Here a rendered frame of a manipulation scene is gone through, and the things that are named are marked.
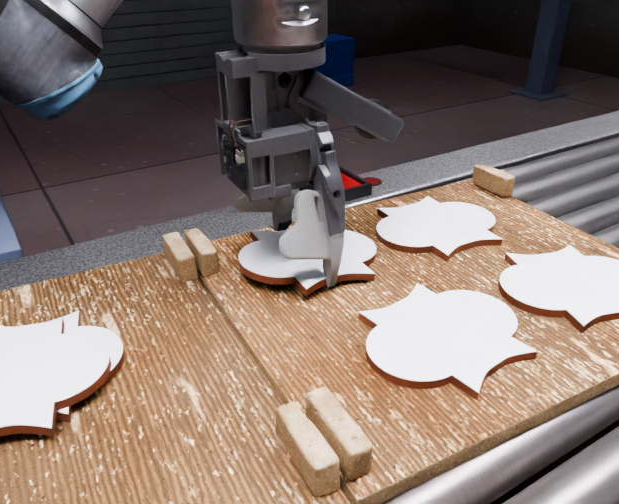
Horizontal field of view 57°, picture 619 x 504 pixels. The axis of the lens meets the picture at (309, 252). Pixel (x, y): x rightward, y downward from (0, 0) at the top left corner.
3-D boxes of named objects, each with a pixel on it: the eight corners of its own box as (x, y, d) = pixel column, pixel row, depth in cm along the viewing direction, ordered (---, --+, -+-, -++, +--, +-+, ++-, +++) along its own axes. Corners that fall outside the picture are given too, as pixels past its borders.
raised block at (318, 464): (273, 434, 39) (271, 404, 37) (297, 424, 39) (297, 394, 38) (315, 503, 34) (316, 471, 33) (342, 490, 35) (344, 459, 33)
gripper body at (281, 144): (220, 179, 53) (206, 44, 47) (302, 162, 57) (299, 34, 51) (252, 211, 47) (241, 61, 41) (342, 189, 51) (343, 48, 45)
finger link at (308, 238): (284, 300, 51) (260, 199, 50) (341, 282, 54) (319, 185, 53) (298, 304, 48) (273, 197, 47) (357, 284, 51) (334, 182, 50)
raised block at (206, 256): (184, 251, 60) (181, 228, 59) (201, 247, 61) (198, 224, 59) (203, 278, 56) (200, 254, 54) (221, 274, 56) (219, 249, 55)
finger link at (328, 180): (312, 237, 53) (290, 143, 52) (329, 232, 53) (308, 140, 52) (335, 236, 48) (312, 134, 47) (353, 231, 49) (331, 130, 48)
